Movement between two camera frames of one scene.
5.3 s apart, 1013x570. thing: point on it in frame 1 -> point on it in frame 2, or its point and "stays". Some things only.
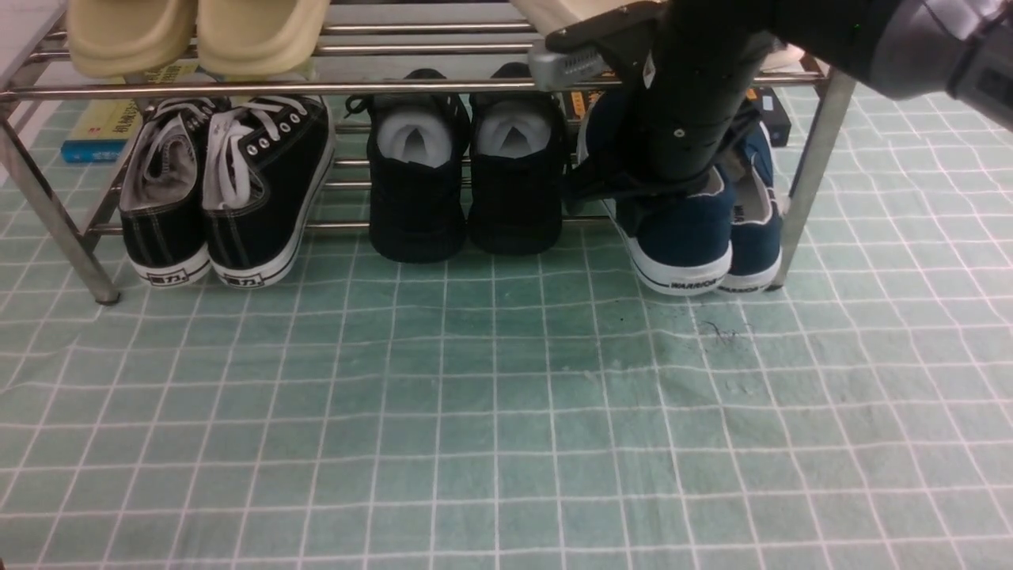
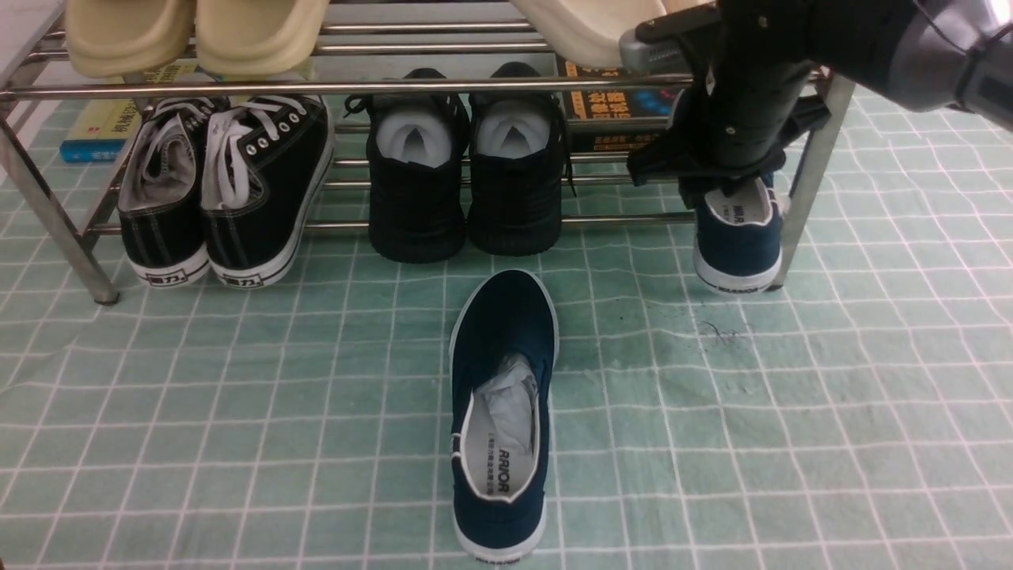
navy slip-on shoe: [682, 241] -> [502, 355]
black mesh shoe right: [517, 166] stays
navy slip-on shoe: [758, 224] stays
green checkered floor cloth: [500, 412] stays
